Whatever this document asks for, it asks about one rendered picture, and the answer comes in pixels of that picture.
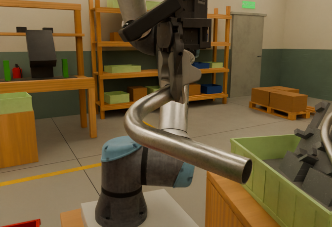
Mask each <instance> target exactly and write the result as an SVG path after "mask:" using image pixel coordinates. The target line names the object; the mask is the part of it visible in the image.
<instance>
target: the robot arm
mask: <svg viewBox="0 0 332 227"><path fill-rule="evenodd" d="M117 1H118V4H119V8H120V11H121V15H122V18H123V21H122V28H121V29H120V30H119V31H118V34H119V35H120V37H121V38H122V40H123V41H124V42H129V43H130V44H131V45H132V46H133V47H135V48H136V49H137V50H139V51H140V52H142V53H144V54H147V55H152V56H156V59H157V70H158V78H159V84H160V89H161V79H167V80H169V81H170V93H171V95H172V97H173V99H174V100H175V102H174V101H170V102H168V103H166V104H165V105H163V106H161V107H160V118H159V129H160V130H163V131H166V132H169V133H172V134H175V135H178V136H182V137H185V138H188V139H191V138H190V137H189V136H188V134H187V128H188V102H189V84H191V83H193V82H196V81H198V80H200V79H201V77H202V73H201V70H200V69H198V68H196V67H194V66H192V64H193V63H194V61H195V58H197V57H198V56H199V52H200V49H206V48H211V20H212V19H207V13H208V0H164V1H163V2H161V3H159V4H158V5H156V6H155V7H153V8H152V9H150V10H149V11H147V7H146V0H117ZM208 27H209V35H208V42H207V34H208V33H207V31H208ZM183 86H184V91H185V102H186V103H184V104H181V103H178V102H179V100H180V96H181V90H182V87H183ZM191 140H192V139H191ZM194 169H195V166H194V165H191V164H189V163H186V162H183V161H181V160H178V159H176V158H173V157H171V156H168V155H165V154H163V153H160V152H158V151H155V150H152V149H150V148H147V147H145V146H142V145H140V144H138V143H137V142H135V141H134V140H133V139H131V138H130V136H121V137H116V138H113V139H110V140H108V141H107V142H106V143H105V144H104V145H103V147H102V157H101V194H100V197H99V199H98V202H97V205H96V208H95V220H96V222H97V223H98V224H99V225H100V226H102V227H137V226H139V225H141V224H142V223H143V222H144V221H145V220H146V218H147V205H146V202H145V198H144V195H143V192H142V185H145V186H160V187H173V188H186V187H188V186H190V184H191V182H192V179H193V174H194Z"/></svg>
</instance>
